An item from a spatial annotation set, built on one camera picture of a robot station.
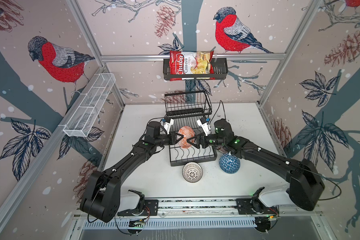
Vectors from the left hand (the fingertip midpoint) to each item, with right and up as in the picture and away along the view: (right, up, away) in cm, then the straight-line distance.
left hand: (182, 136), depth 78 cm
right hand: (+3, -3, -2) cm, 5 cm away
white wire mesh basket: (-51, +17, -1) cm, 53 cm away
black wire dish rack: (+1, +17, +36) cm, 39 cm away
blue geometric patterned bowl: (+28, -17, +8) cm, 33 cm away
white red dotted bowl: (+6, -21, +5) cm, 23 cm away
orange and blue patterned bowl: (+3, +2, +1) cm, 4 cm away
